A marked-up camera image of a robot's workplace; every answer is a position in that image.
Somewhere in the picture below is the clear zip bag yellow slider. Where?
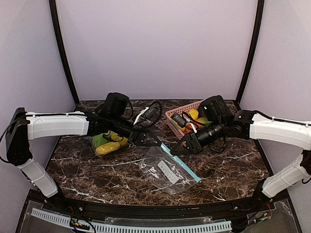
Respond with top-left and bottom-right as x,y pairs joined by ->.
85,131 -> 129,156

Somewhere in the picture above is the small yellow toy lemon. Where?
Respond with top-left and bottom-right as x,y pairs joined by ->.
110,134 -> 128,147

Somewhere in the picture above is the large yellow toy fruit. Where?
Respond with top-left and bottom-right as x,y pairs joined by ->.
95,142 -> 121,155

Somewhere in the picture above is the red orange toy mango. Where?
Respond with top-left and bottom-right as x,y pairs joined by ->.
184,126 -> 193,134

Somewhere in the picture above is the yellow toy fruit front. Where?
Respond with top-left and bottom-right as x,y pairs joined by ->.
189,109 -> 199,120

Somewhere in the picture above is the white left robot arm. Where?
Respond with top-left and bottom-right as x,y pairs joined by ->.
0,92 -> 162,199

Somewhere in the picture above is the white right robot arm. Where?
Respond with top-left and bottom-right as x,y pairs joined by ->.
171,95 -> 311,200

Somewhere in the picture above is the pink perforated plastic basket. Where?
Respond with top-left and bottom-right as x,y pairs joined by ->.
165,100 -> 203,139

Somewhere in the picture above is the green orange toy mango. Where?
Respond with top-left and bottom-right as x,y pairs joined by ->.
196,117 -> 211,127

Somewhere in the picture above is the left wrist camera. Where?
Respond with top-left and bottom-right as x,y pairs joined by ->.
133,100 -> 163,128

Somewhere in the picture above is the black right corner frame post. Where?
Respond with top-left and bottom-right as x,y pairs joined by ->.
235,0 -> 265,104

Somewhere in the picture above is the black corner frame post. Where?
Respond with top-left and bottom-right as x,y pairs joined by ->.
49,0 -> 80,106
235,0 -> 265,104

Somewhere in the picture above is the black front frame rail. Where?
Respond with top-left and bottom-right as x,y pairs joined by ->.
21,189 -> 292,221

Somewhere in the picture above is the white slotted cable duct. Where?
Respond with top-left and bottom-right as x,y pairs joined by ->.
31,208 -> 232,233

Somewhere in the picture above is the black left corner frame post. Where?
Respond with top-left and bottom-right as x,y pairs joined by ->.
49,0 -> 80,106

